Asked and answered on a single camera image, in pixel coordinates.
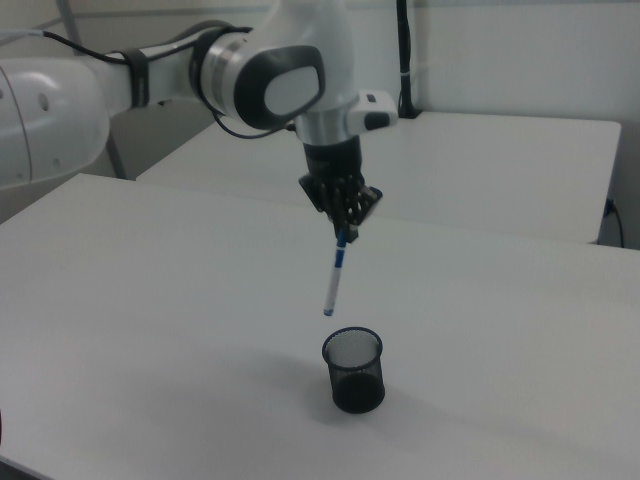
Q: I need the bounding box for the black mesh pen cup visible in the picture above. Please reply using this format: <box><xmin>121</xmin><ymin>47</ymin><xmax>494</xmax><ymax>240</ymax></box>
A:
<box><xmin>320</xmin><ymin>326</ymin><xmax>388</xmax><ymax>416</ymax></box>

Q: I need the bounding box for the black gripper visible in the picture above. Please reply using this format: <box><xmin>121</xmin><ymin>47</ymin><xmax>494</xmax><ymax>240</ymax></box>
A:
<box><xmin>298</xmin><ymin>141</ymin><xmax>385</xmax><ymax>246</ymax></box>

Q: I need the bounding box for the grey metal frame bar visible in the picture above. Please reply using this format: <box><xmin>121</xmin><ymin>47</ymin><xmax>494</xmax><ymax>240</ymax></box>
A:
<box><xmin>57</xmin><ymin>0</ymin><xmax>81</xmax><ymax>49</ymax></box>

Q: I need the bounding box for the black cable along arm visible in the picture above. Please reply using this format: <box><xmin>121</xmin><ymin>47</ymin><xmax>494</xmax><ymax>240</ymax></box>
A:
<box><xmin>0</xmin><ymin>25</ymin><xmax>254</xmax><ymax>66</ymax></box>

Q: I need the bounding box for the black pole with cables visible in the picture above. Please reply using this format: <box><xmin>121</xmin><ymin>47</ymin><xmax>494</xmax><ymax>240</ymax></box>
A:
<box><xmin>393</xmin><ymin>0</ymin><xmax>422</xmax><ymax>120</ymax></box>

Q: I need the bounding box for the white marker with blue cap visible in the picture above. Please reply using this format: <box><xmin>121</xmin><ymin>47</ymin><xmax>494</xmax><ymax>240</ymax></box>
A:
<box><xmin>321</xmin><ymin>229</ymin><xmax>350</xmax><ymax>318</ymax></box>

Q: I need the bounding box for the white adjacent table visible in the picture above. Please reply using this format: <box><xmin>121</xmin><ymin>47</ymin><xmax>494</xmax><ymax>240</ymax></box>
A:
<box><xmin>135</xmin><ymin>109</ymin><xmax>623</xmax><ymax>247</ymax></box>

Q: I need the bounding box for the black cable behind table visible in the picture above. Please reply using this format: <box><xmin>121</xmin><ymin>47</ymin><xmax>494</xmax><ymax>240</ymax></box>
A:
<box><xmin>603</xmin><ymin>198</ymin><xmax>627</xmax><ymax>249</ymax></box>

